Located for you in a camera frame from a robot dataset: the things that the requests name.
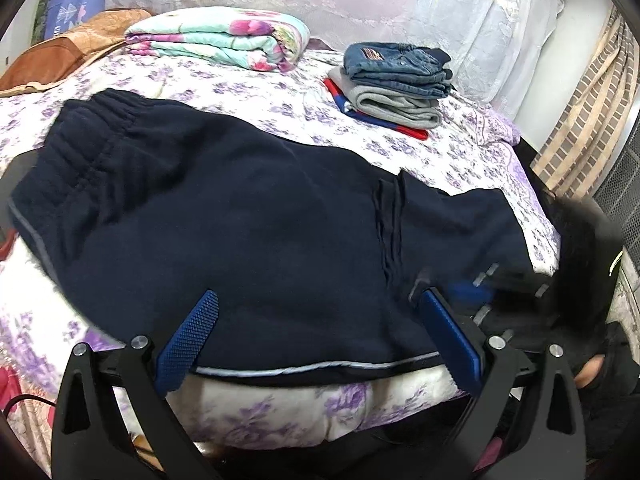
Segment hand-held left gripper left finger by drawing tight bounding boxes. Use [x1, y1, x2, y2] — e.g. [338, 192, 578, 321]
[50, 289, 221, 480]

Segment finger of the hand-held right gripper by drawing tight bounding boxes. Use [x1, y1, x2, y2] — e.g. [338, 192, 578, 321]
[472, 303, 532, 350]
[411, 259, 552, 307]

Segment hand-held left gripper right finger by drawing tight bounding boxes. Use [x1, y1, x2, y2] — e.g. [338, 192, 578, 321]
[419, 288, 596, 480]

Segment dark navy pants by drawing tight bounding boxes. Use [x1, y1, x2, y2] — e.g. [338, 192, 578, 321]
[7, 87, 540, 387]

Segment person's right forearm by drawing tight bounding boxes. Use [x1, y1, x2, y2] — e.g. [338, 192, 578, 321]
[580, 322, 640, 466]

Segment folded grey pants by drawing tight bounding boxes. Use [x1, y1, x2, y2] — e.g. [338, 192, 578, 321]
[327, 66, 444, 130]

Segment person's right hand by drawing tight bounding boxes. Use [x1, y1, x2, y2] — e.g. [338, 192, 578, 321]
[574, 354, 608, 392]

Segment grey mesh panel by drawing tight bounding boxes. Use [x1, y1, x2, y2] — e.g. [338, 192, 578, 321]
[589, 124, 640, 243]

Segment purple floral quilted bed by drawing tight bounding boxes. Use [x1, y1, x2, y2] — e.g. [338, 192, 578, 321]
[0, 35, 563, 453]

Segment brick pattern curtain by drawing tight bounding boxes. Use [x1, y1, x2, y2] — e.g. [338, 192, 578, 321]
[530, 5, 640, 202]

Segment pink floral cloth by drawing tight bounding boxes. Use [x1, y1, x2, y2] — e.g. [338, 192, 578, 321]
[0, 364, 57, 463]

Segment folded red blue garment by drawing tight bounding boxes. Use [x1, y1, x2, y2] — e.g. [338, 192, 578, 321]
[322, 77, 430, 141]

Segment folded blue jeans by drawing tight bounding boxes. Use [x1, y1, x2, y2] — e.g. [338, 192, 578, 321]
[342, 42, 454, 100]

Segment folded teal pink floral blanket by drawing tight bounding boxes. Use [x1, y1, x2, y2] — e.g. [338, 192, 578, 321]
[124, 6, 312, 75]

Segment white lace cover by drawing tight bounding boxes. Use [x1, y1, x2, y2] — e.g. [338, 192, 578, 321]
[105, 0, 568, 122]

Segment orange brown pillow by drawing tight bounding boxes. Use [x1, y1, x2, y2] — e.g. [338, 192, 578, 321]
[0, 8, 153, 98]

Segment black cable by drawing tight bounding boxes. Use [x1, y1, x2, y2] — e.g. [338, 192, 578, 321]
[0, 393, 57, 413]

